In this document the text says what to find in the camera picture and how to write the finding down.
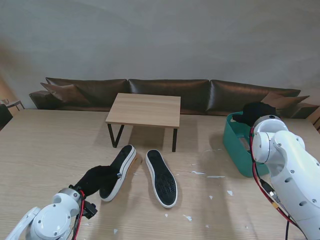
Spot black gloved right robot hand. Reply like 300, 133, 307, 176
233, 101, 282, 127

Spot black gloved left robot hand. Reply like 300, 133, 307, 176
74, 164, 123, 197

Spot yellow canvas sneaker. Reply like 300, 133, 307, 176
145, 149, 178, 209
99, 144, 138, 203

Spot brown cushion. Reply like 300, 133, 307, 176
261, 92, 311, 118
40, 82, 92, 106

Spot teal plastic basin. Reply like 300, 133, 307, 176
222, 110, 290, 178

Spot light wooden furniture piece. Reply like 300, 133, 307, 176
308, 114, 320, 133

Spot brown leather sofa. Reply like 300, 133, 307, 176
29, 77, 320, 120

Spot small wooden stand black legs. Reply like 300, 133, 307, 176
105, 92, 181, 153

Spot small background side table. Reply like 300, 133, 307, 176
0, 99, 25, 112

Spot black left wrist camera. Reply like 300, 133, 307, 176
84, 199, 99, 221

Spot red black left arm cable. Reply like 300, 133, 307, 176
72, 191, 86, 240

